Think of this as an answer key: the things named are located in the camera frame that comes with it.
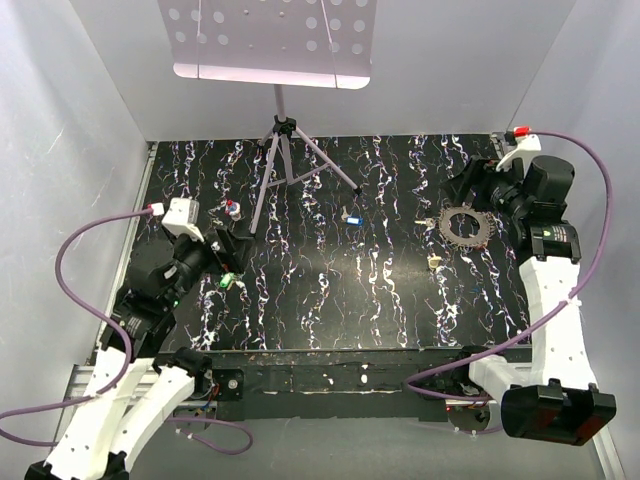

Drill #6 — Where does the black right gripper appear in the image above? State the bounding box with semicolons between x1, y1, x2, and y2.
439;155;530;221

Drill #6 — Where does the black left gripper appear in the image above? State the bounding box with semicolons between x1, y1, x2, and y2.
163;224;253;310

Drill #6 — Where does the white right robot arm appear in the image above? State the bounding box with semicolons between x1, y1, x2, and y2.
443;155;617;446

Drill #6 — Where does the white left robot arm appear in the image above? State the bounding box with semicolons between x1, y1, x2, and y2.
25;220;251;479

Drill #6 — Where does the green key tag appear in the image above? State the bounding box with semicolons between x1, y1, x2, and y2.
219;272;235;289

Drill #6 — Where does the cream key tag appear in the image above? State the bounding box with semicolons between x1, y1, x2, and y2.
428;255;442;270

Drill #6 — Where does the blue key tag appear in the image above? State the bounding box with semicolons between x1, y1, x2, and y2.
341;212;363;226

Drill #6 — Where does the lilac music stand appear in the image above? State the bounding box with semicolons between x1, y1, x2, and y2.
158;0;378;233

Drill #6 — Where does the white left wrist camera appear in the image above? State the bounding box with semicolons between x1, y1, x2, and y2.
148;197;205;243

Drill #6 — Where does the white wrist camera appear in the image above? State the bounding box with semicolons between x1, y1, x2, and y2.
148;197;205;243
495;126;542;172

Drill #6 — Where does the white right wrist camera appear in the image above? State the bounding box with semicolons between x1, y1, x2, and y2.
495;126;542;172

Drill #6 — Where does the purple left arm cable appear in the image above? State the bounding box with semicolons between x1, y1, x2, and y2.
0;207;254;455

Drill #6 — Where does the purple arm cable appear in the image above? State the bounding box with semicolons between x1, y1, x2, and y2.
0;207;254;455
405;130;614;401

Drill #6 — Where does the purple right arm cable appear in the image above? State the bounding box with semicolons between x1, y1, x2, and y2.
405;130;614;401

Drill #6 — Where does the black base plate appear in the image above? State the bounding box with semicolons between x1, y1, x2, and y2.
206;347;464;422

